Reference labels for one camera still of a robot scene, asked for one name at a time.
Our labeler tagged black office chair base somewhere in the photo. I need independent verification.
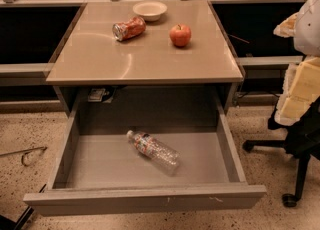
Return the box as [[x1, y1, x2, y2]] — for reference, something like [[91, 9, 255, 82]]
[[242, 97, 320, 208]]

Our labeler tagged white bowl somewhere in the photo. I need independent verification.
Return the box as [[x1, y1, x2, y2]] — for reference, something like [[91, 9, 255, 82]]
[[133, 1, 167, 22]]

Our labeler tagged metal hook on floor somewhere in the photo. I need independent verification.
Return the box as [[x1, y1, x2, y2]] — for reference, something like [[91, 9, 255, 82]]
[[0, 146, 47, 167]]

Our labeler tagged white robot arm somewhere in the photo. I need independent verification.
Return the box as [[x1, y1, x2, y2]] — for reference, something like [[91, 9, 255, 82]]
[[273, 0, 320, 126]]

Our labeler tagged red apple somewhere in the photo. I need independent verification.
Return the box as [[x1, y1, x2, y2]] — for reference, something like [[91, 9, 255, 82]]
[[169, 24, 191, 47]]

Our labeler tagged grey open top drawer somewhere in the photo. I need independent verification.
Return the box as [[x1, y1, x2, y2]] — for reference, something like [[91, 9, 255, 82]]
[[24, 86, 266, 216]]

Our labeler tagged clear plastic water bottle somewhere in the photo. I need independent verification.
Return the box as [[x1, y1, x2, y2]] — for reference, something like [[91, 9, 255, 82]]
[[126, 130, 180, 175]]

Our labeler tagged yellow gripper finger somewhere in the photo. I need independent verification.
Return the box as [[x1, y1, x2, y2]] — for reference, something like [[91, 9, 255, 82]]
[[273, 13, 297, 38], [274, 56, 320, 126]]

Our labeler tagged grey cabinet with counter top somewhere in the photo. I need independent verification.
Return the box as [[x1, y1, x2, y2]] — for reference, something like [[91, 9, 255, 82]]
[[45, 0, 245, 115]]

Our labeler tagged crushed orange soda can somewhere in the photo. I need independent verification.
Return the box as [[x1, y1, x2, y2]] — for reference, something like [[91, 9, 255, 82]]
[[112, 16, 146, 41]]

